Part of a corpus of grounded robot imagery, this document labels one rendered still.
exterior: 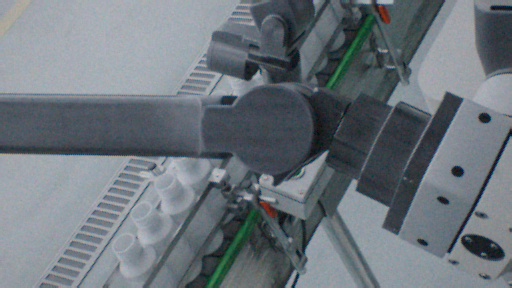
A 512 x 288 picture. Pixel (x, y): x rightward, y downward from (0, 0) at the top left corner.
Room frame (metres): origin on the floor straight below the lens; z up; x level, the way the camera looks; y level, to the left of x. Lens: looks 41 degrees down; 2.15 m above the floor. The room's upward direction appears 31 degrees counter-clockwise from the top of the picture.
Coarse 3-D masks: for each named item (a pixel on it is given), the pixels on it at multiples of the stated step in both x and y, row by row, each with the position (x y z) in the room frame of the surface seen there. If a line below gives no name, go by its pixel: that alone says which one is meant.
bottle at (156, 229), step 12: (144, 204) 1.17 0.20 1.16; (132, 216) 1.15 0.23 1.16; (144, 216) 1.17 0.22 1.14; (156, 216) 1.14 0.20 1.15; (168, 216) 1.16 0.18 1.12; (144, 228) 1.13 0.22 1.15; (156, 228) 1.13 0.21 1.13; (168, 228) 1.13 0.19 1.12; (144, 240) 1.14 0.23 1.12; (156, 240) 1.12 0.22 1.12; (168, 240) 1.12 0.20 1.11; (180, 240) 1.13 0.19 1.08; (180, 252) 1.13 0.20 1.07; (192, 252) 1.14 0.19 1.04; (168, 264) 1.12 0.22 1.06; (180, 264) 1.12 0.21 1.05; (180, 276) 1.12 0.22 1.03; (192, 276) 1.12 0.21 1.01
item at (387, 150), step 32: (448, 96) 0.58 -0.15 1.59; (352, 128) 0.60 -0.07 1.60; (384, 128) 0.58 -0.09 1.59; (416, 128) 0.58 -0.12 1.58; (448, 128) 0.55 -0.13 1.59; (352, 160) 0.59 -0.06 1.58; (384, 160) 0.57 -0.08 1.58; (416, 160) 0.54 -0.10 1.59; (384, 192) 0.56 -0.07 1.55; (384, 224) 0.57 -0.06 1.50
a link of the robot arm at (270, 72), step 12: (252, 48) 1.06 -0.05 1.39; (252, 60) 1.05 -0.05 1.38; (264, 60) 1.04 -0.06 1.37; (276, 60) 1.03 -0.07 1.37; (288, 60) 1.03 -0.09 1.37; (300, 60) 1.03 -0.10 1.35; (252, 72) 1.06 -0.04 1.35; (264, 72) 1.03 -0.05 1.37; (276, 72) 1.02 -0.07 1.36; (288, 72) 1.01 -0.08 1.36; (300, 72) 1.03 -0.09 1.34; (264, 84) 1.04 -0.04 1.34
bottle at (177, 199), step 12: (156, 180) 1.20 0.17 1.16; (168, 180) 1.20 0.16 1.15; (168, 192) 1.16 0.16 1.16; (180, 192) 1.17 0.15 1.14; (192, 192) 1.18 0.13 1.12; (168, 204) 1.17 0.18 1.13; (180, 204) 1.16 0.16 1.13; (192, 204) 1.16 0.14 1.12; (204, 204) 1.18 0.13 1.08; (180, 216) 1.15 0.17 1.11; (204, 216) 1.16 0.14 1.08; (192, 228) 1.15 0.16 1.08; (204, 228) 1.16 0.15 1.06; (192, 240) 1.16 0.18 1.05; (204, 240) 1.15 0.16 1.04; (216, 240) 1.16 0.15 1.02
